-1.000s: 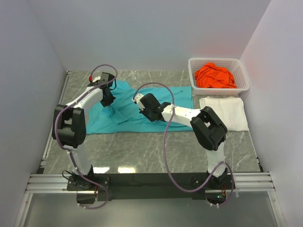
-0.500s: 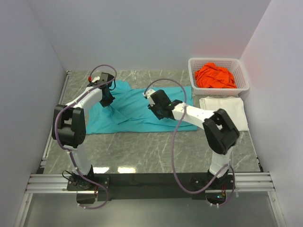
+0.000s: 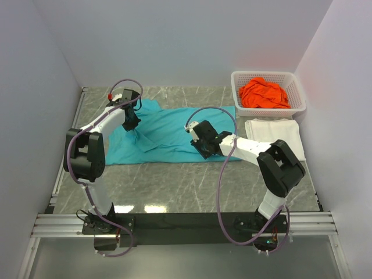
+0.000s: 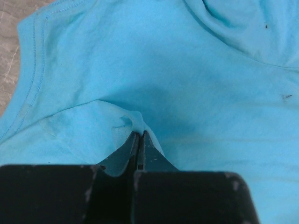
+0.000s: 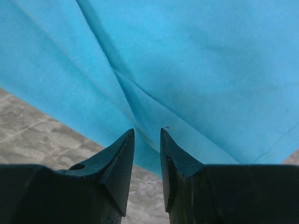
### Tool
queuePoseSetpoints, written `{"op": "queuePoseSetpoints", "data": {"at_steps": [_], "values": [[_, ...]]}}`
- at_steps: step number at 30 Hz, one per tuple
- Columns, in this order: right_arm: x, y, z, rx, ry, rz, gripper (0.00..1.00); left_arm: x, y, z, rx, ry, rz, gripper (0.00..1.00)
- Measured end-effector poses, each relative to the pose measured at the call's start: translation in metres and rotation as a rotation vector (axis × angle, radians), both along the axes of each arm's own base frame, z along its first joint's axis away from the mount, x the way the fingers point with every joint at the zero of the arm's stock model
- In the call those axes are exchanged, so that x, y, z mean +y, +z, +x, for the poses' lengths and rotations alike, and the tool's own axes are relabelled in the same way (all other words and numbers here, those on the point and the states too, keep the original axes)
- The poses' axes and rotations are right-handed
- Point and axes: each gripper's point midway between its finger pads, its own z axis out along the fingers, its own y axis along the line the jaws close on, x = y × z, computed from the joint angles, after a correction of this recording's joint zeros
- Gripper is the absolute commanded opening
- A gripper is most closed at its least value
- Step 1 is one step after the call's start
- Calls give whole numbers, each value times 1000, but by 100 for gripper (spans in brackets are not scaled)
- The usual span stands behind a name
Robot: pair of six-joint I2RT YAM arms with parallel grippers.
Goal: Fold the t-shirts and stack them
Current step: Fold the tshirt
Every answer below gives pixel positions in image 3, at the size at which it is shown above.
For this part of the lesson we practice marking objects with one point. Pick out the black base crossbar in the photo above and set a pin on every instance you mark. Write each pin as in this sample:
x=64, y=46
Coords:
x=183, y=228

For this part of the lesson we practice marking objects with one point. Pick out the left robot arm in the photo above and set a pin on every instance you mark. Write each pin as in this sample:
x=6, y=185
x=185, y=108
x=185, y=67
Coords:
x=84, y=156

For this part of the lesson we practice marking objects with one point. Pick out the turquoise t shirt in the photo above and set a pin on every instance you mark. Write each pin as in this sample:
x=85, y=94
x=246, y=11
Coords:
x=159, y=137

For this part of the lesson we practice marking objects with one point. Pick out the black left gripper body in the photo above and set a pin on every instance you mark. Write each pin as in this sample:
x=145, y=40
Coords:
x=131, y=123

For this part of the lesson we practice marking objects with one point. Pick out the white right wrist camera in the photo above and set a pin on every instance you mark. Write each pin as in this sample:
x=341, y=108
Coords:
x=189, y=128

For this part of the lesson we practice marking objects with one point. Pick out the folded white t shirt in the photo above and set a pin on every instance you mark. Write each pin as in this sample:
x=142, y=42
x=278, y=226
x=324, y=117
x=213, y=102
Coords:
x=270, y=131

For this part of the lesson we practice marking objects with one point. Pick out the aluminium rail frame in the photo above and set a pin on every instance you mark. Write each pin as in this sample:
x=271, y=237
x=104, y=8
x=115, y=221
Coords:
x=49, y=225

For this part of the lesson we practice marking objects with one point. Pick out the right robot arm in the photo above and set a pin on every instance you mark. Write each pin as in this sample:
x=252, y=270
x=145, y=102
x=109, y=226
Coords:
x=281, y=170

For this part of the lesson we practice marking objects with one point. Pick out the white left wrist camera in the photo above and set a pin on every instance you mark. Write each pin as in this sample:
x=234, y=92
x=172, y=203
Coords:
x=114, y=97

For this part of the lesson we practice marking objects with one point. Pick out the white plastic laundry basket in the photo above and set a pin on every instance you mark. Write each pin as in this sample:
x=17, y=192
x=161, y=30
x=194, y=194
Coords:
x=286, y=80

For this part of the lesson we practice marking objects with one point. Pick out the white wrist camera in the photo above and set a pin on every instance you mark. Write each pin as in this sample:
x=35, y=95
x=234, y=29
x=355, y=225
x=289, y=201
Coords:
x=189, y=128
x=114, y=97

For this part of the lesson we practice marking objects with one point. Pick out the orange t shirt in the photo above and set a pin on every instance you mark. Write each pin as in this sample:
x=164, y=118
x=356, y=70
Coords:
x=260, y=94

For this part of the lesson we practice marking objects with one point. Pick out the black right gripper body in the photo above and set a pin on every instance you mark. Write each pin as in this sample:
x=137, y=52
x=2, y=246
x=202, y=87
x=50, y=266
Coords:
x=200, y=145

